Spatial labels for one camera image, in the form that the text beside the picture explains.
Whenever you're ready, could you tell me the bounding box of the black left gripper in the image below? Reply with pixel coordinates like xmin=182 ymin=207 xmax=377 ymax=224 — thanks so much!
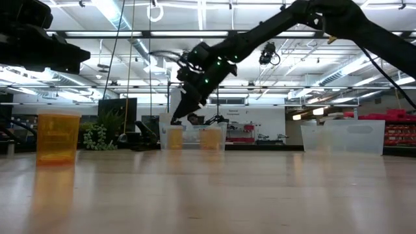
xmin=0 ymin=25 xmax=91 ymax=74

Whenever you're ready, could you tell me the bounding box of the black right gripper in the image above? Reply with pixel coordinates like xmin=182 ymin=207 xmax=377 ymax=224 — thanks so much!
xmin=171 ymin=60 xmax=238 ymax=124

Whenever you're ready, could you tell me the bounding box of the small orange pill bottle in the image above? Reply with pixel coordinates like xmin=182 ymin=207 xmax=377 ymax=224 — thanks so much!
xmin=35 ymin=109 xmax=82 ymax=166

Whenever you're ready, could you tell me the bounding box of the clear square plastic bin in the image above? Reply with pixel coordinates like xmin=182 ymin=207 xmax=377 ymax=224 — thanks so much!
xmin=158 ymin=112 xmax=228 ymax=152

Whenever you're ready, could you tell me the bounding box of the clear oblong plastic bin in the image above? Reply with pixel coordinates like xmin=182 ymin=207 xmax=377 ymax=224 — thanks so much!
xmin=300 ymin=119 xmax=386 ymax=156

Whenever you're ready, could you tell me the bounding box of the person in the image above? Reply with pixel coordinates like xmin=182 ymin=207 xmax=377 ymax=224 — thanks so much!
xmin=187 ymin=112 xmax=206 ymax=127

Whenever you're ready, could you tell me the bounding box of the black monitor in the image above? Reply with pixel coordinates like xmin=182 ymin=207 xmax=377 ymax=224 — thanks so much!
xmin=97 ymin=97 xmax=138 ymax=133

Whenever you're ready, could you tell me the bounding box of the black overhead rig beam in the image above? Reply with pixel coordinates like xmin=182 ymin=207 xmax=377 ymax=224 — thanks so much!
xmin=45 ymin=29 xmax=416 ymax=39

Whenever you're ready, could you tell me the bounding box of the green artificial succulent plant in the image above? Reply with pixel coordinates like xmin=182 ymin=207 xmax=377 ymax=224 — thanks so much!
xmin=79 ymin=109 xmax=126 ymax=151

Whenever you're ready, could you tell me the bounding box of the red storage bins shelf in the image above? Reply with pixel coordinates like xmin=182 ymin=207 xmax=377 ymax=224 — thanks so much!
xmin=343 ymin=109 xmax=416 ymax=147

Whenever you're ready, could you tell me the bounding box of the black hanging cable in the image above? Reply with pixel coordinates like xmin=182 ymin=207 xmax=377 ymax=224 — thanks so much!
xmin=102 ymin=0 xmax=127 ymax=100

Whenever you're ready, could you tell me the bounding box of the yellow hanging cord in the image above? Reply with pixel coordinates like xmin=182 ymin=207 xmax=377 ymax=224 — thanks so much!
xmin=122 ymin=0 xmax=136 ymax=144

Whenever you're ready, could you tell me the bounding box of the black overhead camera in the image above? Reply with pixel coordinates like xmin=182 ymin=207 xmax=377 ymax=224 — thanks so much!
xmin=259 ymin=41 xmax=281 ymax=66

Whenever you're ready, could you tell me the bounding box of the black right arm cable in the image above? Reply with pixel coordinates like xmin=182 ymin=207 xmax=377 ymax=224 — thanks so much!
xmin=356 ymin=44 xmax=416 ymax=111

